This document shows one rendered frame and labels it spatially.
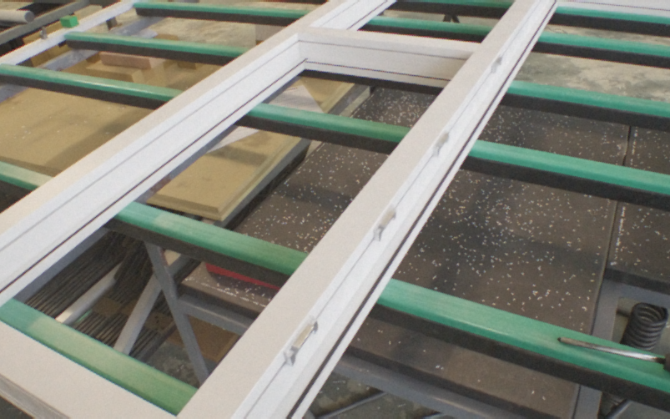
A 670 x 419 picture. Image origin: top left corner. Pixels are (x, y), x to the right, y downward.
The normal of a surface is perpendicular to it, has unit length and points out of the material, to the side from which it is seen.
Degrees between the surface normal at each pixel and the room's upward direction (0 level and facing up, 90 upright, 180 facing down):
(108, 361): 0
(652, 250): 0
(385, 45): 90
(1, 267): 90
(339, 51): 90
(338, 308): 90
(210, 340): 0
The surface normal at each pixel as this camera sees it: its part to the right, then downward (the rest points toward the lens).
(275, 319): -0.08, -0.80
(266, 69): 0.88, 0.22
